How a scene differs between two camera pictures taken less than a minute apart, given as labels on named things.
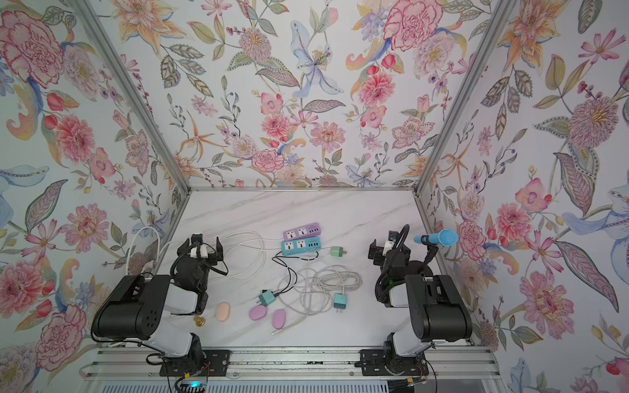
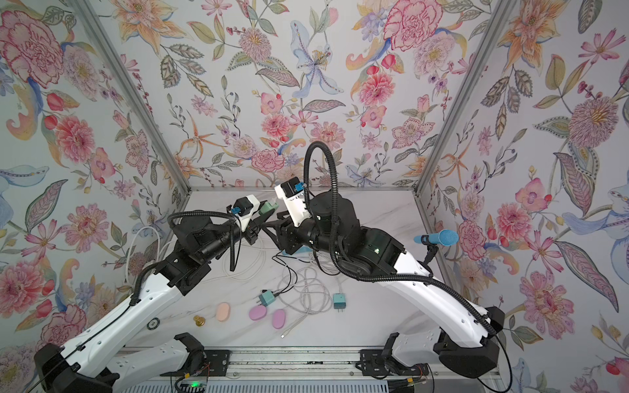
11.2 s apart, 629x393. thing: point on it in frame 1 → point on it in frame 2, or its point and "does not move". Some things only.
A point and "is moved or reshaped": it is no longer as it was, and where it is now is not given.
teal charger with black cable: (266, 297) does not move
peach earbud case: (223, 312) does not move
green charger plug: (337, 251) is moved or reshaped
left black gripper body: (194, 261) → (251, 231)
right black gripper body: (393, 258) → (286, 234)
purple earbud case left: (258, 313) does not move
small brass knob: (199, 321) does not move
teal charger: (339, 301) does not move
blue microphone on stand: (445, 237) does not move
